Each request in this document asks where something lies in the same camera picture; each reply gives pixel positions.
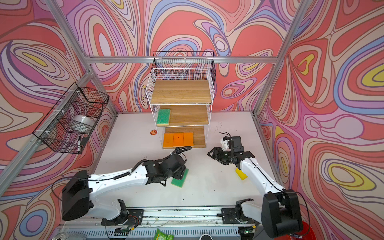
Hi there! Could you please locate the pale yellow sponge orange underside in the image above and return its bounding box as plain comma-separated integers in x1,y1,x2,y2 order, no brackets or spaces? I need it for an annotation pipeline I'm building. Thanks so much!
183,132,194,147

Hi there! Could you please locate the green sponge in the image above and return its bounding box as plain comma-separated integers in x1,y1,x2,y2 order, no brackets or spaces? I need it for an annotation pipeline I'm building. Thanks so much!
156,109,171,127

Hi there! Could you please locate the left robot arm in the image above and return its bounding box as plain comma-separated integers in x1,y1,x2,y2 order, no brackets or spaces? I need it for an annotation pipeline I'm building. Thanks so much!
62,153,187,226

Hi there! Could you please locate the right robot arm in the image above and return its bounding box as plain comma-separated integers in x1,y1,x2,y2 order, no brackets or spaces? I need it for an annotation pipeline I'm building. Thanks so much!
207,136,303,238

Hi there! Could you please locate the yellow sponge right table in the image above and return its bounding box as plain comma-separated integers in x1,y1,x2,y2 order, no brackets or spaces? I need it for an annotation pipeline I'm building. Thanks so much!
235,169,248,181

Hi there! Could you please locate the green snack bag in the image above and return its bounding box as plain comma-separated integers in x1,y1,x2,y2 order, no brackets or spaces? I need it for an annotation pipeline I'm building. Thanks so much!
153,229,174,240

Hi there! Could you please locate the red bucket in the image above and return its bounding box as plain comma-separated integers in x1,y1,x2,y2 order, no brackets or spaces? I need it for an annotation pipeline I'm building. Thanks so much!
275,222,317,240

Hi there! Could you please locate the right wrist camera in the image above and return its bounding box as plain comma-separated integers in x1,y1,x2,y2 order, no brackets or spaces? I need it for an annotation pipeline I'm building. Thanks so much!
220,136,230,152

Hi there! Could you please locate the aluminium front rail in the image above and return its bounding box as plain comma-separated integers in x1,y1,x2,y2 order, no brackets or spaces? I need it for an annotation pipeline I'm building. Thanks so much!
59,205,304,229

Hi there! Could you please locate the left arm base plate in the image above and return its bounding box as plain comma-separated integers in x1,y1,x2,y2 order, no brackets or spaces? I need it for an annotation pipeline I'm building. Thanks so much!
101,209,144,227

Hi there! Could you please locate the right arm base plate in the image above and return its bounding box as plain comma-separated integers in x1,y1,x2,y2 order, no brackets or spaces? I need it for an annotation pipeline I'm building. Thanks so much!
217,208,260,226

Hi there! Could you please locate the white wire wooden shelf rack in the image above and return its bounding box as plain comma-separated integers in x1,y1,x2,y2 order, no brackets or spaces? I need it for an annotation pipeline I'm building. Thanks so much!
145,68,215,149

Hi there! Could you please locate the black wire basket on wall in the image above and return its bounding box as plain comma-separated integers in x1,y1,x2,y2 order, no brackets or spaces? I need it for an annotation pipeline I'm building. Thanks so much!
33,83,110,155

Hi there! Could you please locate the black wire basket behind shelf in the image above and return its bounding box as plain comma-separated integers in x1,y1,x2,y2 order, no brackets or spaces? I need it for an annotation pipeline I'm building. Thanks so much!
152,50,217,85

